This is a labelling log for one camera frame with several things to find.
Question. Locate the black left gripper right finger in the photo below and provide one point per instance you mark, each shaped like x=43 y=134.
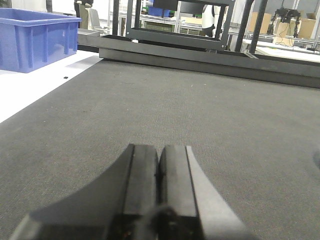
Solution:
x=202 y=212

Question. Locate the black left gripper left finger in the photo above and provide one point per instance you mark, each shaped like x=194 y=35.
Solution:
x=104 y=208

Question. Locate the blue plastic tray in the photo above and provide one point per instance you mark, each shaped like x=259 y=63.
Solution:
x=30 y=40

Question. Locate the grey fabric table mat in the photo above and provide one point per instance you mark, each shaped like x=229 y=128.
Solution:
x=257 y=142

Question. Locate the black robot on stand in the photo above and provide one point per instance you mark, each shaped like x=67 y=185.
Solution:
x=285 y=15

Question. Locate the cardboard box right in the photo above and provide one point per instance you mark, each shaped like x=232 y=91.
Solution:
x=307 y=26

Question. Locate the black metal frame rack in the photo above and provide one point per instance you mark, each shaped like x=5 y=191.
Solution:
x=198 y=53

